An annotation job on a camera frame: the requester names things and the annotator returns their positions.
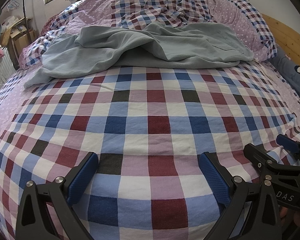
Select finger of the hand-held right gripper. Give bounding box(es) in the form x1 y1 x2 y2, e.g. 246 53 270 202
276 134 300 167
243 143 282 178

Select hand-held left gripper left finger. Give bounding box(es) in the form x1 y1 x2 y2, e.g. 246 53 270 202
15 151 99 240

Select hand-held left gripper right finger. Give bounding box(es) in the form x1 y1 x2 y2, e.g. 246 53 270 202
199 151 282 240

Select pale grey-blue pants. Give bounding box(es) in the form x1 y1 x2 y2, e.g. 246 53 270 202
24 21 254 89

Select black clothes rack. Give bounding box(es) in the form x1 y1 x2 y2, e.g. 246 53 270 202
0 0 32 50

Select clothes hangers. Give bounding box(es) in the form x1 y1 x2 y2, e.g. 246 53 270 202
5 0 22 13

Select person's right hand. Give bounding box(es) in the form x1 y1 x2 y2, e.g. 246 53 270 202
279 205 300 228

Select blue plush pillow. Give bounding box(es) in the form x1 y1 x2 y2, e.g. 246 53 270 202
272 45 300 105

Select wooden headboard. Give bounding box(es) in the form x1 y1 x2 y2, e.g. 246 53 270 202
261 14 300 68

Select silver suitcase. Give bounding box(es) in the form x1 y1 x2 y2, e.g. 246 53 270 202
0 52 15 98

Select cardboard box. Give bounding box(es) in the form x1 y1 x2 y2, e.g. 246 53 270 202
0 24 13 47
10 29 38 55

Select maroon patterned pillow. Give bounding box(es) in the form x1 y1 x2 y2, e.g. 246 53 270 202
40 15 58 37

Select checked and dotted duvet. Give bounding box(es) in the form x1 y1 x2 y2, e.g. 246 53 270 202
19 0 277 70

